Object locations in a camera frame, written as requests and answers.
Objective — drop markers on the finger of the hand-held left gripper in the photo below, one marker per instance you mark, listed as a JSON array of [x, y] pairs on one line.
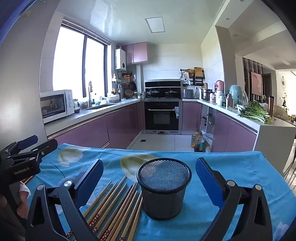
[[27, 141], [46, 146]]

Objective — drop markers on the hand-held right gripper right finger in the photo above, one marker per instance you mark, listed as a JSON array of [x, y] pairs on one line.
[[208, 183]]

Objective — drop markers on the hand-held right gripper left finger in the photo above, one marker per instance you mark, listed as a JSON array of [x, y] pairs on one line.
[[92, 178]]

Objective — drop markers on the bundle of wooden chopsticks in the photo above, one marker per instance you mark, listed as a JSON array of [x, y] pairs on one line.
[[120, 204]]

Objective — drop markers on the black mesh holder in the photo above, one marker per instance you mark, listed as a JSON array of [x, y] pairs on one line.
[[163, 197]]

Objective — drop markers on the person's left hand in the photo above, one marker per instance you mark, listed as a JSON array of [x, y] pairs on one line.
[[24, 204]]

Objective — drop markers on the blue floral tablecloth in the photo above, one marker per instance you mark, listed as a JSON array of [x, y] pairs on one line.
[[242, 166]]

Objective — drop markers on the white microwave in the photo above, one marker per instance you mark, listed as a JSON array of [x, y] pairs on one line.
[[55, 106]]

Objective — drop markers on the cooking oil bottle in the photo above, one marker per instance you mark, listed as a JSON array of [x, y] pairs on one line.
[[197, 141]]

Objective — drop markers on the pink base cabinet run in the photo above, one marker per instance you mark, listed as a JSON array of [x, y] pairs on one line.
[[231, 134], [92, 125]]

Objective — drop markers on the grey refrigerator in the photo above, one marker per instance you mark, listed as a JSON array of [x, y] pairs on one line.
[[20, 81]]

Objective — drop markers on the steel faucet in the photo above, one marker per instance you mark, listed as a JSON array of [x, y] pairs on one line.
[[90, 92]]

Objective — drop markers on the white cooker pot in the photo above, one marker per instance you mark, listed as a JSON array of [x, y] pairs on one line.
[[113, 98]]

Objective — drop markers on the black built-in stove oven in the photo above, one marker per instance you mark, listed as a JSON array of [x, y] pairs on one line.
[[161, 113]]

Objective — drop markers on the steel vacuum bottle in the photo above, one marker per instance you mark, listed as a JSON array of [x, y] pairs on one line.
[[229, 101]]

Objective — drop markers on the chair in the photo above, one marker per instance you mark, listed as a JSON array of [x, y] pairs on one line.
[[291, 162]]

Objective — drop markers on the leafy green vegetables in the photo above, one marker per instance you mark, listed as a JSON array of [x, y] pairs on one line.
[[256, 112]]

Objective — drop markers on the window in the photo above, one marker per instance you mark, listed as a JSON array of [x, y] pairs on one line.
[[69, 62]]

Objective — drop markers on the steel stockpot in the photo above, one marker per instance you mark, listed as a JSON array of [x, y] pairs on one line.
[[206, 95]]

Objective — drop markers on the silver toaster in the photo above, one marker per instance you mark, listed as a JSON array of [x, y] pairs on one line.
[[187, 94]]

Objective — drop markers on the woven bamboo basket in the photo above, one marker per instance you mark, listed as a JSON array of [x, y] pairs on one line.
[[129, 93]]

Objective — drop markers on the mint green air fryer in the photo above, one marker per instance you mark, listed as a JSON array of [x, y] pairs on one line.
[[237, 94]]

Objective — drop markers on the black lidded pot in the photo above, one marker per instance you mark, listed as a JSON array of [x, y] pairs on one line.
[[171, 93], [152, 93]]

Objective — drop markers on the pink kettle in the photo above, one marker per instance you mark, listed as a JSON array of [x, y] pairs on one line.
[[219, 86]]

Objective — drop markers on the brown tumbler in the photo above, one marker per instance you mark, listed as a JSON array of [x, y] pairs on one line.
[[271, 106]]

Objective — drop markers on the black frying pan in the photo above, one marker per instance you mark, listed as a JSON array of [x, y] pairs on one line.
[[132, 86]]

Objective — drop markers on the yellowish plastic bag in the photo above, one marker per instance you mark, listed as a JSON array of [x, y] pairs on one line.
[[281, 112]]

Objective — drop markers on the white water heater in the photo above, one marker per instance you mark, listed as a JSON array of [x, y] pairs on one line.
[[120, 59]]

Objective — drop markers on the ceiling light panel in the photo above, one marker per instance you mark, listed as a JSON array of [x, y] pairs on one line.
[[155, 24]]

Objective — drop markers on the wall rack with cutting boards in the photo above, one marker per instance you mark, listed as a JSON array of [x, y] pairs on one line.
[[195, 76]]

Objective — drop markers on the framed wall picture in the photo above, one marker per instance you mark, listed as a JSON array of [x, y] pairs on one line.
[[256, 83]]

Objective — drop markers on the wall clock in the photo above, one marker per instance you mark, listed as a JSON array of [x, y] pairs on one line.
[[284, 81]]

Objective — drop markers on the pink wall cabinets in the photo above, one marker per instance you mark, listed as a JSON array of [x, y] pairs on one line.
[[136, 52]]

